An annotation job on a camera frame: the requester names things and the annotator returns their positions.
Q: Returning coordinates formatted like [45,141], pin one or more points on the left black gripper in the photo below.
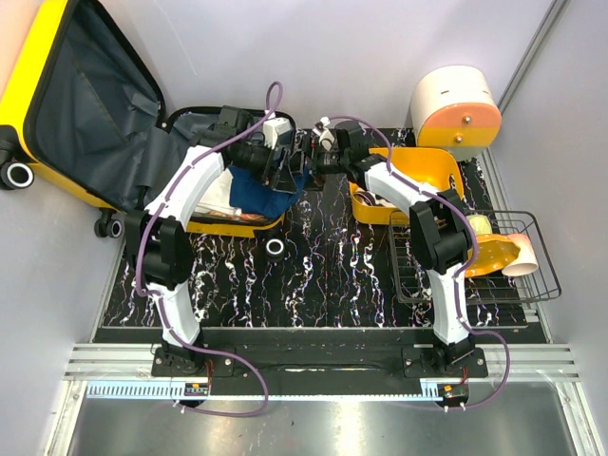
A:
[284,181]

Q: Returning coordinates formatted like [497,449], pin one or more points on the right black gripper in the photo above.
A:
[307,149]

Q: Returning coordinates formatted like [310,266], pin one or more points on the navy blue garment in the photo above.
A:
[251,197]

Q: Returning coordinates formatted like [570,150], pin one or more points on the yellow Pikachu suitcase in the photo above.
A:
[82,110]

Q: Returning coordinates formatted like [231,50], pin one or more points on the black white striped garment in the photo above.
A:
[368,198]

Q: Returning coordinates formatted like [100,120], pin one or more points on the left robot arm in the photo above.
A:
[157,238]

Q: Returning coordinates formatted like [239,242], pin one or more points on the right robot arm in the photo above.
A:
[441,237]

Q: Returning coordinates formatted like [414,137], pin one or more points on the black marble pattern mat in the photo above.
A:
[336,273]

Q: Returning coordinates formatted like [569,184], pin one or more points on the yellow plastic basket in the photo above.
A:
[405,176]

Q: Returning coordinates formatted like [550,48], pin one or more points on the white pink drawer cabinet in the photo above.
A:
[452,108]

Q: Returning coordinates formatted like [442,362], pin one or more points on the pale green cup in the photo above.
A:
[480,224]

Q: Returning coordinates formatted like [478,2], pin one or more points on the yellow ceramic dish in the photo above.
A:
[494,253]

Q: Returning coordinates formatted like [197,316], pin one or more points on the pink white cup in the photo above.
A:
[526,262]

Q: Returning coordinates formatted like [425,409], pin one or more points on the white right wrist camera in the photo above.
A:
[323,137]

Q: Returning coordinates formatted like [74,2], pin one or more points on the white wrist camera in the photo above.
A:
[277,132]
[323,137]

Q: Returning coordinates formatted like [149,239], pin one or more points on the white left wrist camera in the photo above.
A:
[277,132]

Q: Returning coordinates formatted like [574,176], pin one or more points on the black wire rack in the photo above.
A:
[537,275]

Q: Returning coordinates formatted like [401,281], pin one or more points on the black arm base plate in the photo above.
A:
[410,353]

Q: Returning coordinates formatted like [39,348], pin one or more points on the aluminium frame rail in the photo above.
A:
[116,371]

